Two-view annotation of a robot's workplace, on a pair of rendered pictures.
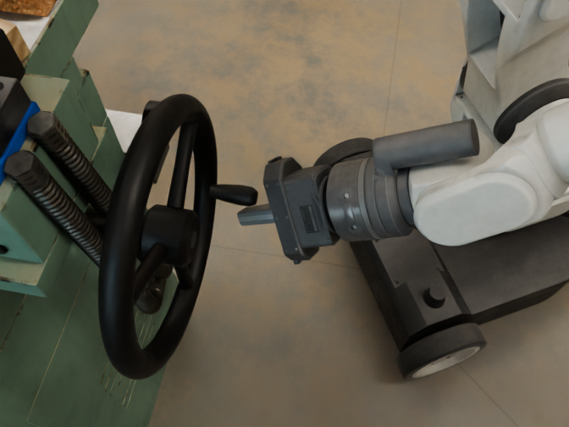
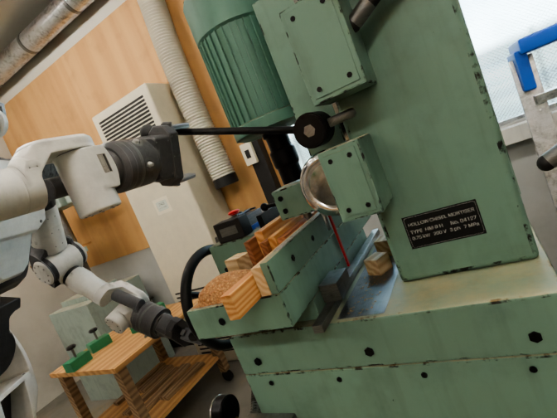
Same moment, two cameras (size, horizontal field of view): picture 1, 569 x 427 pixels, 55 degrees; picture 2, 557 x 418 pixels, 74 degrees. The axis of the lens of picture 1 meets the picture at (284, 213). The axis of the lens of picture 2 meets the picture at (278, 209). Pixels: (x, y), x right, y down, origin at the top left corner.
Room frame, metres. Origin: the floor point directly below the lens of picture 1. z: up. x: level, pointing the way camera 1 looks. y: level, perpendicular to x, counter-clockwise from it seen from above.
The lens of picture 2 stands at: (1.15, 0.67, 1.09)
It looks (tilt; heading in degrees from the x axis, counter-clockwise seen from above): 7 degrees down; 199
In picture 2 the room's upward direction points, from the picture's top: 22 degrees counter-clockwise
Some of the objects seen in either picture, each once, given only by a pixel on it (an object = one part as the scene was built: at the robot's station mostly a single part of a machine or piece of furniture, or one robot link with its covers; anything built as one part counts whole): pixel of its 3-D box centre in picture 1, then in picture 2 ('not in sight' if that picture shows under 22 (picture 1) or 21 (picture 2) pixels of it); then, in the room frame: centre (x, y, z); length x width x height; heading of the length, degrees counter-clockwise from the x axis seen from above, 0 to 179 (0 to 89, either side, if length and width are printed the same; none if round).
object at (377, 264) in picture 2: not in sight; (378, 263); (0.38, 0.57, 0.82); 0.04 x 0.03 x 0.03; 143
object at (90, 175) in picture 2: not in sight; (95, 179); (0.64, 0.22, 1.18); 0.11 x 0.11 x 0.11; 79
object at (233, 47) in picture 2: not in sight; (247, 63); (0.33, 0.45, 1.32); 0.18 x 0.18 x 0.31
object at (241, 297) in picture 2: not in sight; (298, 243); (0.42, 0.44, 0.92); 0.54 x 0.02 x 0.04; 169
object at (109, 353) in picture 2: not in sight; (147, 366); (-0.41, -0.93, 0.32); 0.66 x 0.57 x 0.64; 168
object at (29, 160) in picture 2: not in sight; (59, 172); (0.70, 0.22, 1.20); 0.13 x 0.07 x 0.09; 165
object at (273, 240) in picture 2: not in sight; (290, 236); (0.37, 0.41, 0.93); 0.16 x 0.02 x 0.06; 169
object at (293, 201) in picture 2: not in sight; (308, 197); (0.34, 0.47, 0.99); 0.14 x 0.07 x 0.09; 79
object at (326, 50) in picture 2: not in sight; (329, 49); (0.52, 0.64, 1.22); 0.09 x 0.08 x 0.15; 79
